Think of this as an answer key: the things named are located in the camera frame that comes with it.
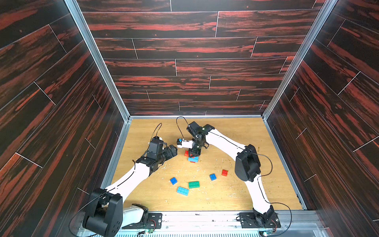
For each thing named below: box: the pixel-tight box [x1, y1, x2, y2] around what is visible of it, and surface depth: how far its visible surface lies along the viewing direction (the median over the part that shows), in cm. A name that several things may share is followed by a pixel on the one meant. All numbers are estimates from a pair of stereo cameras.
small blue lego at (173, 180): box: [170, 177, 178, 186], surface depth 88 cm
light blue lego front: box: [176, 186, 190, 197], surface depth 84 cm
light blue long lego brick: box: [188, 156, 199, 163], surface depth 95 cm
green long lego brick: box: [188, 181, 200, 189], surface depth 86 cm
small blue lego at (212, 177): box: [209, 173, 217, 182], surface depth 90 cm
